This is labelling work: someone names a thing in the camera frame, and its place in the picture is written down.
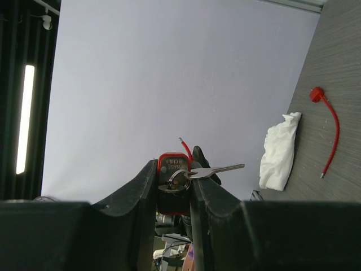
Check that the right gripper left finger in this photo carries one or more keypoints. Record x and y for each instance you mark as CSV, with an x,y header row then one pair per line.
x,y
115,233

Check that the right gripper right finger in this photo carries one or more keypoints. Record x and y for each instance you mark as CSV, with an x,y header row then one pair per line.
x,y
230,234

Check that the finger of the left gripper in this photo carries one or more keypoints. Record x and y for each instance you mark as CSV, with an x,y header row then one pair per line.
x,y
199,157

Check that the silver keys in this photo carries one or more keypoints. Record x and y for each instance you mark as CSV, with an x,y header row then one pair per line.
x,y
201,173

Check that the red cable padlock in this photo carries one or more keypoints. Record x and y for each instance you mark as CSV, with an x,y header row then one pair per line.
x,y
173,188
317,95

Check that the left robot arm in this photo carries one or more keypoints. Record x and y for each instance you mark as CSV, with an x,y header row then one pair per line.
x,y
180,224

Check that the white cloth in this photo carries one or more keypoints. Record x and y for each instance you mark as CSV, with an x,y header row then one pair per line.
x,y
279,145

